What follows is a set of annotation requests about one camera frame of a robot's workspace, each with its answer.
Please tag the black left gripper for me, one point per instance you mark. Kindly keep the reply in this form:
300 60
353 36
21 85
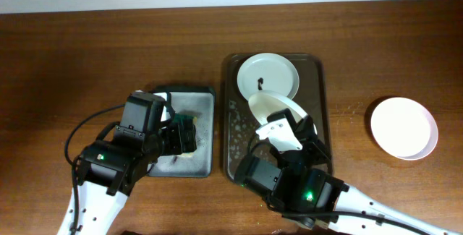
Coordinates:
176 146

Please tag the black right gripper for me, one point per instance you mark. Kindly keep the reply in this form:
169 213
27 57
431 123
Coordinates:
309 139

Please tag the green yellow sponge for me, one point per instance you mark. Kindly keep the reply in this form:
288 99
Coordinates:
182 135

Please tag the cream white plate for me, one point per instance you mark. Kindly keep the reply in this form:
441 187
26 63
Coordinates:
265 102

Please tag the pale green plate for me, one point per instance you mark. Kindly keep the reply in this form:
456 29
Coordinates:
267 71

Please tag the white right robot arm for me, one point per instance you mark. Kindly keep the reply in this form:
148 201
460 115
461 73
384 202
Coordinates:
280 168

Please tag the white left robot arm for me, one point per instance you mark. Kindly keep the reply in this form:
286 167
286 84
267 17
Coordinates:
105 172

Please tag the brown serving tray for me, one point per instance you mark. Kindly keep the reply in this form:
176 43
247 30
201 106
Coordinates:
239 124

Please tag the small black sponge tray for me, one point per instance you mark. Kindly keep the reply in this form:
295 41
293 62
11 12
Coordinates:
199 103

